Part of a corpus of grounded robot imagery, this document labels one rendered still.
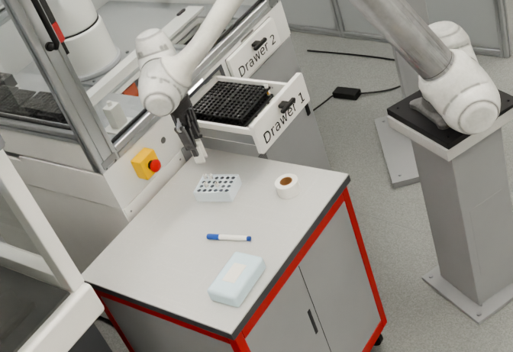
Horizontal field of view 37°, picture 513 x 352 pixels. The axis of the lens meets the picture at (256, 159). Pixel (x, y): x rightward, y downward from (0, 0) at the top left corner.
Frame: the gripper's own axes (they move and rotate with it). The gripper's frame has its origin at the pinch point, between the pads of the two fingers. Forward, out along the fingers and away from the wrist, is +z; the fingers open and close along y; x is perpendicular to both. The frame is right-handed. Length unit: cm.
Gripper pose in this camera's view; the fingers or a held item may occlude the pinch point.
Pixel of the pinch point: (198, 151)
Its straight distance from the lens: 230.0
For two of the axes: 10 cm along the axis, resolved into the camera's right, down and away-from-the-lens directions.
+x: -9.4, 1.3, 3.0
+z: 2.9, 7.7, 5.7
